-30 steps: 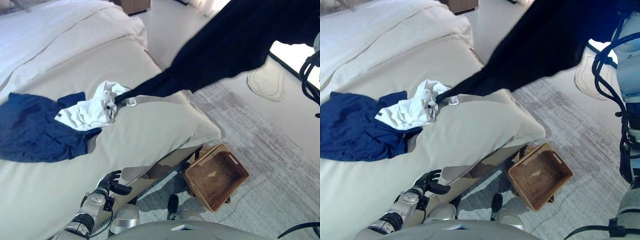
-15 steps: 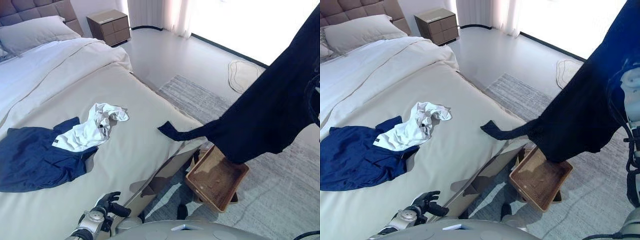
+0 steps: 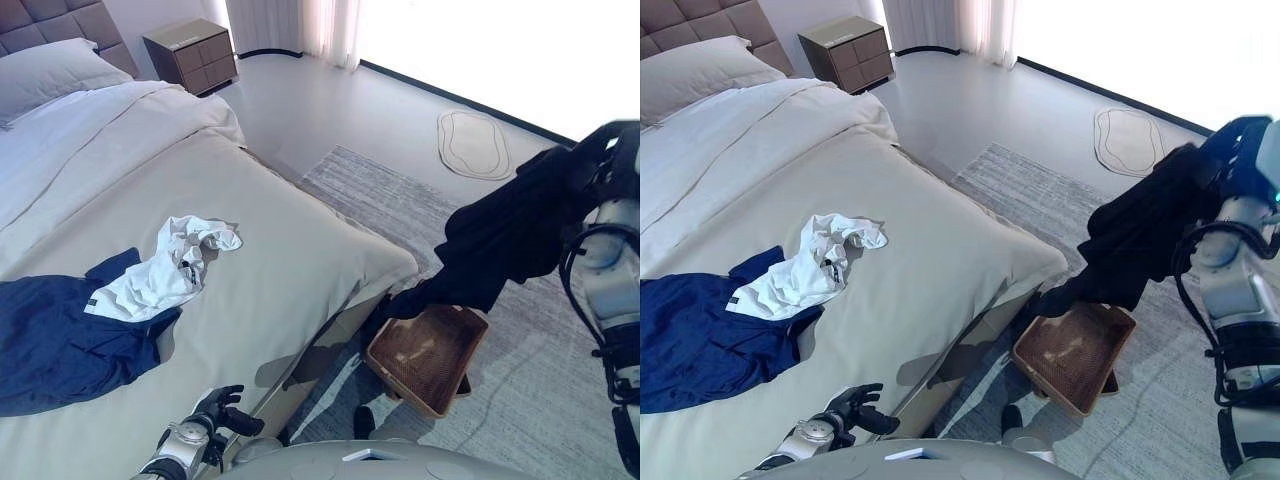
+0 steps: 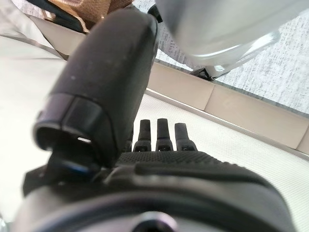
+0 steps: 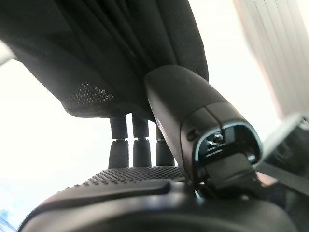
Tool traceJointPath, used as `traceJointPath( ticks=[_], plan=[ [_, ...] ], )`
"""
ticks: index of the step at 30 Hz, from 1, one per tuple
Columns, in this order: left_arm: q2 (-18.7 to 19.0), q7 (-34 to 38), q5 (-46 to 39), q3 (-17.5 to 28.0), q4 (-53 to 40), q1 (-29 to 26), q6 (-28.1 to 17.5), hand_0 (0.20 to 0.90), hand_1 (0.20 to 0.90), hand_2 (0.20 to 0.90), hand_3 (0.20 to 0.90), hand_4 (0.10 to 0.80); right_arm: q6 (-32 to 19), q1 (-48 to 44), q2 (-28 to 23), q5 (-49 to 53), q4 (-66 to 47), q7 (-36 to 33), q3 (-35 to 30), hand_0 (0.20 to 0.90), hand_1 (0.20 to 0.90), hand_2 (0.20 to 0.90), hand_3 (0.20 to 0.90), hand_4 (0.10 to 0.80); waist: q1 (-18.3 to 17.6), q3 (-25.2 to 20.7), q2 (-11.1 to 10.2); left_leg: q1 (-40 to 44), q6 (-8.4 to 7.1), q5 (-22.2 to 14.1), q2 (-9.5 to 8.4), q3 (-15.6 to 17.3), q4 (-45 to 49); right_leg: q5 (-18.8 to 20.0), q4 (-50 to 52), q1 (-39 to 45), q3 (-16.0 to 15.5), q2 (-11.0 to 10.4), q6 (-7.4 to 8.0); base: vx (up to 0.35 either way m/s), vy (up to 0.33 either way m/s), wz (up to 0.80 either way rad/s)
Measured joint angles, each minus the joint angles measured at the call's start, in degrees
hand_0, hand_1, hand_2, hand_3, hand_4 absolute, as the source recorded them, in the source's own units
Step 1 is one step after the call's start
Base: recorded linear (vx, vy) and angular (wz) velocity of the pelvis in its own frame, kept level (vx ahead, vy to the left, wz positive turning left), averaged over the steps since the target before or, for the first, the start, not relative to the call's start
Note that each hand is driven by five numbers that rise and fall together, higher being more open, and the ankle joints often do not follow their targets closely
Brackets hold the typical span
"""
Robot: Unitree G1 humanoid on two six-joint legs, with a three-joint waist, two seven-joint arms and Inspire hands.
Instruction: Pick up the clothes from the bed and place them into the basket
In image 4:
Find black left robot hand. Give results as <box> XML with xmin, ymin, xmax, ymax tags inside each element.
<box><xmin>9</xmin><ymin>9</ymin><xmax>297</xmax><ymax>232</ymax></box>

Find brown wicker basket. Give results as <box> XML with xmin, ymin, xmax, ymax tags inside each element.
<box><xmin>47</xmin><ymin>0</ymin><xmax>114</xmax><ymax>32</ymax></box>

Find silver robot leg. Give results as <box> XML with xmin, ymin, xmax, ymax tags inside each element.
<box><xmin>154</xmin><ymin>0</ymin><xmax>283</xmax><ymax>80</ymax></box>

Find large grey rug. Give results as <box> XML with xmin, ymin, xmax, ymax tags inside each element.
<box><xmin>130</xmin><ymin>0</ymin><xmax>309</xmax><ymax>114</ymax></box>

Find beige bed frame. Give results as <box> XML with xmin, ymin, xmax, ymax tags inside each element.
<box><xmin>31</xmin><ymin>16</ymin><xmax>309</xmax><ymax>153</ymax></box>

